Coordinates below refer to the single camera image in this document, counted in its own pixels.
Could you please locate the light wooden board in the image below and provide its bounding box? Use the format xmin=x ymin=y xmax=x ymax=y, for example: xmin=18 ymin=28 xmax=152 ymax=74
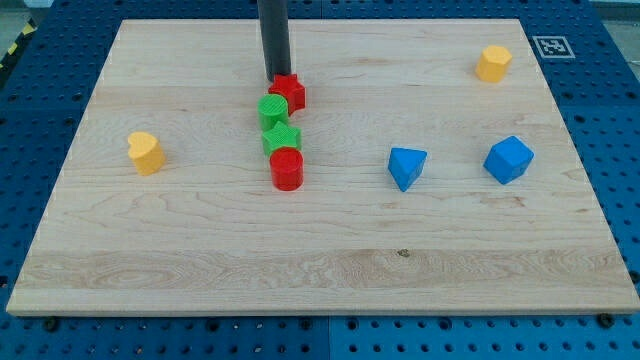
xmin=7 ymin=19 xmax=639 ymax=317

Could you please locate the blue cube block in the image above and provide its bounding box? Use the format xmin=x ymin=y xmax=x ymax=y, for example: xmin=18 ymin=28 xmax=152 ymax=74
xmin=483 ymin=136 xmax=535 ymax=185

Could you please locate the yellow heart block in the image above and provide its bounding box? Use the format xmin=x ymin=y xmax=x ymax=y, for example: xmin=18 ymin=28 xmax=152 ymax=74
xmin=127 ymin=131 xmax=166 ymax=176

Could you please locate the green star block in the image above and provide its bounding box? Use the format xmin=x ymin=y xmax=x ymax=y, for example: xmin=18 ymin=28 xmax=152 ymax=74
xmin=261 ymin=122 xmax=302 ymax=157

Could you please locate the green cylinder block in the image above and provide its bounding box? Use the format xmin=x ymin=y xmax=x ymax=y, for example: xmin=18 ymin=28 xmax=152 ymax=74
xmin=257 ymin=94 xmax=289 ymax=131

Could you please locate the blue triangle block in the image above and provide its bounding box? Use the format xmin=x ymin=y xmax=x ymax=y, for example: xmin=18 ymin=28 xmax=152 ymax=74
xmin=387 ymin=147 xmax=428 ymax=192

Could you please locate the yellow hexagon block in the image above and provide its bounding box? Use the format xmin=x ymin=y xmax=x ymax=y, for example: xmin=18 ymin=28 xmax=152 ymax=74
xmin=475 ymin=45 xmax=513 ymax=83

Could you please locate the red cylinder block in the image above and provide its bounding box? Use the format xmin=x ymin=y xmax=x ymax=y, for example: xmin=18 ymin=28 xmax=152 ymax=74
xmin=269 ymin=147 xmax=304 ymax=191

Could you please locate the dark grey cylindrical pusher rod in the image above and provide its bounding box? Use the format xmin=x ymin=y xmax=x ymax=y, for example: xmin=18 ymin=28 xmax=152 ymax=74
xmin=257 ymin=0 xmax=291 ymax=82

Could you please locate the white fiducial marker tag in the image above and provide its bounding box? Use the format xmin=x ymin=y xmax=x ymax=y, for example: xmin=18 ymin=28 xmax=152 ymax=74
xmin=532 ymin=35 xmax=575 ymax=59

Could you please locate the red star block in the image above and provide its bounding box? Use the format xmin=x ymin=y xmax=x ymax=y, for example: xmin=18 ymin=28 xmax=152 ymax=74
xmin=268 ymin=74 xmax=306 ymax=115

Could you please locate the black yellow hazard tape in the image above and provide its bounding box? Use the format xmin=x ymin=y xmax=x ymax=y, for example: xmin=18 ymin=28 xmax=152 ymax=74
xmin=1 ymin=18 xmax=38 ymax=72

